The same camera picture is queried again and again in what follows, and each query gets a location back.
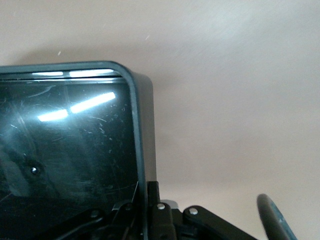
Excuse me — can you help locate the black plastic box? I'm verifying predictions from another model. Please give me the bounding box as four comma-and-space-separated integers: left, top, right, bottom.
0, 60, 161, 240

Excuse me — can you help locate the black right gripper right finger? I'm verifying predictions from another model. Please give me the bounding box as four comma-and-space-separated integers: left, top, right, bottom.
146, 181, 260, 240

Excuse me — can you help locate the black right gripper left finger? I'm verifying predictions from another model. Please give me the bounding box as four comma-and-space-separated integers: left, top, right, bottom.
58, 201, 138, 240

